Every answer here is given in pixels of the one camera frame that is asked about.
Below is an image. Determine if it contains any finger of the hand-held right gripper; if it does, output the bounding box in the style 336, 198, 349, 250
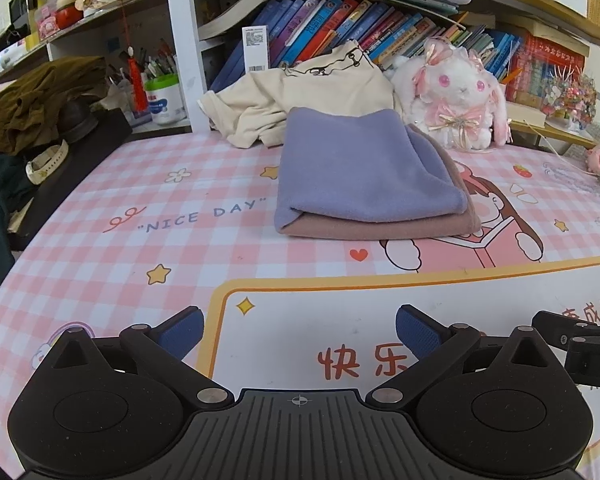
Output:
532, 310, 600, 348

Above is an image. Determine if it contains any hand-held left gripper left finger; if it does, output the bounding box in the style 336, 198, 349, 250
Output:
32, 305, 233, 409

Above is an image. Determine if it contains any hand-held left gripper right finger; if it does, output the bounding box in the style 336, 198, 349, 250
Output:
367, 304, 566, 409

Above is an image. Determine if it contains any lavender cloth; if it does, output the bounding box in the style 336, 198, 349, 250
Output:
273, 107, 470, 234

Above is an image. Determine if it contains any pink checkered tablecloth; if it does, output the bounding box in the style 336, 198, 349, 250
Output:
0, 127, 600, 480

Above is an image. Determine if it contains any mauve folded cloth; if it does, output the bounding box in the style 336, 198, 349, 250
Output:
282, 125, 482, 241

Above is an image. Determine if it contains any black side table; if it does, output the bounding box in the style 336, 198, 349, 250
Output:
7, 107, 133, 253

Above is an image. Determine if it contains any colourful bead decoration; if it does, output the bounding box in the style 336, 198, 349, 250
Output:
540, 72, 598, 121

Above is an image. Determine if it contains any white wristwatch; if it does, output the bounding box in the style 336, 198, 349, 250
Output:
25, 139, 71, 184

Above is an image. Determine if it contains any dark green cloth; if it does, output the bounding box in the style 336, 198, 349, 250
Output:
0, 152, 36, 286

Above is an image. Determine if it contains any white tub green lid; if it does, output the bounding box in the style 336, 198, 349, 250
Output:
144, 74, 187, 127

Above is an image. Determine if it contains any black round hat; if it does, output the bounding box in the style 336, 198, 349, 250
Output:
60, 100, 101, 142

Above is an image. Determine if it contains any red tassel charm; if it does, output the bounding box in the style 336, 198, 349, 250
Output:
121, 2, 148, 113

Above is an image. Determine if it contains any white plush bunny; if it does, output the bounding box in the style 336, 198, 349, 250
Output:
384, 37, 513, 152

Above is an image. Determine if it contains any red boxed book set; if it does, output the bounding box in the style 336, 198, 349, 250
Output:
510, 35, 587, 111

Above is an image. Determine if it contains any cream t-shirt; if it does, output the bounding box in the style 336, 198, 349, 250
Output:
197, 41, 398, 150

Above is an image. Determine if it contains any bunch of pens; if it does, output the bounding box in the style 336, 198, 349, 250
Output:
107, 40, 178, 86

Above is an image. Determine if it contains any olive green cloth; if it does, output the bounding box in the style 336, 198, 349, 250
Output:
0, 56, 112, 156

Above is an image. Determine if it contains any white barcode box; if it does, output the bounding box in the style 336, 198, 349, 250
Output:
242, 25, 271, 73

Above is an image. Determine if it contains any wooden bookshelf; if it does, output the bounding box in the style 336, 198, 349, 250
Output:
190, 0, 600, 148

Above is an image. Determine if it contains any white shelf unit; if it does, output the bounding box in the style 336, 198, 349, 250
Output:
0, 0, 216, 136

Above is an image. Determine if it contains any row of colourful books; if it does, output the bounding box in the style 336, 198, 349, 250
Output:
210, 0, 526, 86

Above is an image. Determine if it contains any white tissue packet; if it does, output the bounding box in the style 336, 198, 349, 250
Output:
0, 35, 48, 68

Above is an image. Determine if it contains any thick paperback book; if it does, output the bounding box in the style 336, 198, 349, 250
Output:
198, 0, 276, 42

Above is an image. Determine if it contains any red round ornament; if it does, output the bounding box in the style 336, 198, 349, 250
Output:
55, 7, 84, 29

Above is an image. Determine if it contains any white cable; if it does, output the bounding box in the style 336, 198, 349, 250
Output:
527, 125, 600, 191

